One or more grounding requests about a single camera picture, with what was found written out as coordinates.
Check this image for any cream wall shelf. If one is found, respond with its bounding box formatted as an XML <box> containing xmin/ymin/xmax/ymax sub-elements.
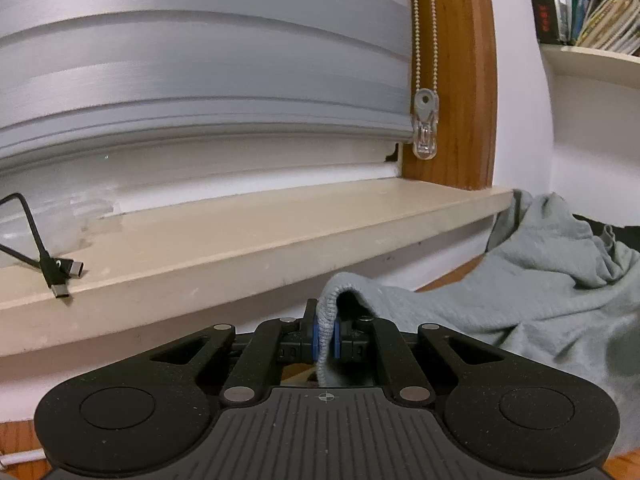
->
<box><xmin>540</xmin><ymin>0</ymin><xmax>640</xmax><ymax>82</ymax></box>

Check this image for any thick black book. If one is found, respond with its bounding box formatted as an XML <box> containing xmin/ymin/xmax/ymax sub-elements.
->
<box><xmin>522</xmin><ymin>0</ymin><xmax>571</xmax><ymax>44</ymax></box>

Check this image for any beige window sill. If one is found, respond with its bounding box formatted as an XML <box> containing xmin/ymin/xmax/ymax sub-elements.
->
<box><xmin>0</xmin><ymin>180</ymin><xmax>516</xmax><ymax>359</ymax></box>

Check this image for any black folded garment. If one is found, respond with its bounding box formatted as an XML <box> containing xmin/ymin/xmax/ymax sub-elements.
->
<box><xmin>572</xmin><ymin>212</ymin><xmax>640</xmax><ymax>252</ymax></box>

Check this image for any stack of magazines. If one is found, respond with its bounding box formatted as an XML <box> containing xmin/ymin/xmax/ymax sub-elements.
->
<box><xmin>575</xmin><ymin>0</ymin><xmax>640</xmax><ymax>57</ymax></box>

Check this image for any grey printed sweatshirt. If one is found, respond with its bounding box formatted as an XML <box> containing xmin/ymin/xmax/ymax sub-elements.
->
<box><xmin>315</xmin><ymin>190</ymin><xmax>640</xmax><ymax>443</ymax></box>

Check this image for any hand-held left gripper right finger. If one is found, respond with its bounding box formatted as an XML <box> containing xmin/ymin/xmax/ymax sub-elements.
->
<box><xmin>334</xmin><ymin>310</ymin><xmax>506</xmax><ymax>403</ymax></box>

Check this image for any grey window blind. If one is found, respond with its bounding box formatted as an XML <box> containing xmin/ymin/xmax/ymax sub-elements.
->
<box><xmin>0</xmin><ymin>0</ymin><xmax>417</xmax><ymax>173</ymax></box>

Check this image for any white cable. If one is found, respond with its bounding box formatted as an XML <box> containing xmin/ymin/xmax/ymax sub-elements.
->
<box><xmin>0</xmin><ymin>450</ymin><xmax>47</xmax><ymax>469</ymax></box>

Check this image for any black charging cable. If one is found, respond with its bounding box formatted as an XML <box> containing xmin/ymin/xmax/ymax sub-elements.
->
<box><xmin>0</xmin><ymin>192</ymin><xmax>87</xmax><ymax>302</ymax></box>

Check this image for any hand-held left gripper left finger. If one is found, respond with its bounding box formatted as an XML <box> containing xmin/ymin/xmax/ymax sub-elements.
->
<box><xmin>150</xmin><ymin>301</ymin><xmax>320</xmax><ymax>403</ymax></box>

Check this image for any clear plastic sheet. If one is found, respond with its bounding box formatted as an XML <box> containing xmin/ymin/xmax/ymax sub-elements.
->
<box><xmin>0</xmin><ymin>189</ymin><xmax>127</xmax><ymax>263</ymax></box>

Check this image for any wooden window frame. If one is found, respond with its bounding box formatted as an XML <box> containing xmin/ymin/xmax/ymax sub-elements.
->
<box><xmin>400</xmin><ymin>0</ymin><xmax>501</xmax><ymax>192</ymax></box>

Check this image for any blind bead chain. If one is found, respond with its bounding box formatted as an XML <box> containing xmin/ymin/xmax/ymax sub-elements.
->
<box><xmin>409</xmin><ymin>0</ymin><xmax>442</xmax><ymax>97</ymax></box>

